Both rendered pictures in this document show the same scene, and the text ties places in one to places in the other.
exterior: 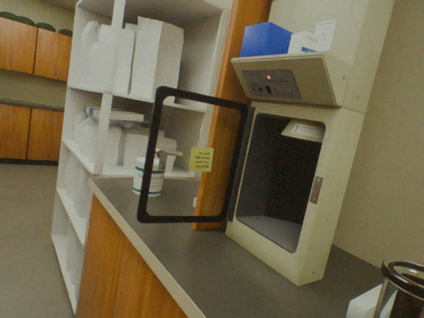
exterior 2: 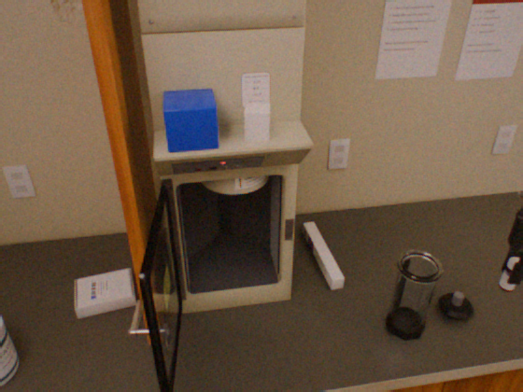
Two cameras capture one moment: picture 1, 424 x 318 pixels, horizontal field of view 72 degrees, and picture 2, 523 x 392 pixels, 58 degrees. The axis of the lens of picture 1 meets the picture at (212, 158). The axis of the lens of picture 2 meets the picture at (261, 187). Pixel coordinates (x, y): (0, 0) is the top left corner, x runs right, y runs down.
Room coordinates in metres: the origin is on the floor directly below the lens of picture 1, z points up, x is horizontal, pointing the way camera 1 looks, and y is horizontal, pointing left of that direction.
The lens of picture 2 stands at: (0.37, 0.62, 1.96)
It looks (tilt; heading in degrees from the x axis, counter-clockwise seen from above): 33 degrees down; 296
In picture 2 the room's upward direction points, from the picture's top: straight up
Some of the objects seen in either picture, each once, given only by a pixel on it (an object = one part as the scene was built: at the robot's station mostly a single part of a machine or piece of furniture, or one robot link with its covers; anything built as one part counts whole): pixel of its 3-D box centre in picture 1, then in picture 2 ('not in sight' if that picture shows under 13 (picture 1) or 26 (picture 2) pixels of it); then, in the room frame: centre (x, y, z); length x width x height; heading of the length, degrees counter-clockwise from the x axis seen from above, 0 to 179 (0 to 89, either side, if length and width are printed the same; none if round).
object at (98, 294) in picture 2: not in sight; (105, 292); (1.20, -0.05, 0.96); 0.16 x 0.12 x 0.04; 45
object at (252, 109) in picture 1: (239, 165); (175, 246); (0.96, -0.09, 1.19); 0.03 x 0.02 x 0.39; 36
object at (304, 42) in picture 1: (303, 48); (257, 121); (0.77, -0.17, 1.54); 0.05 x 0.05 x 0.06; 24
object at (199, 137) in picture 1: (195, 160); (164, 295); (0.89, 0.05, 1.19); 0.30 x 0.01 x 0.40; 119
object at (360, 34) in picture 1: (310, 136); (225, 168); (0.92, -0.29, 1.33); 0.32 x 0.25 x 0.77; 36
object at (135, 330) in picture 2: not in sight; (145, 318); (0.88, 0.13, 1.20); 0.10 x 0.05 x 0.03; 119
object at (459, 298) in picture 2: not in sight; (456, 302); (0.29, -0.45, 0.97); 0.09 x 0.09 x 0.07
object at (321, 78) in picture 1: (280, 79); (233, 157); (0.81, -0.14, 1.46); 0.32 x 0.11 x 0.10; 36
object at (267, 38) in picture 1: (265, 46); (190, 119); (0.88, -0.09, 1.56); 0.10 x 0.10 x 0.09; 36
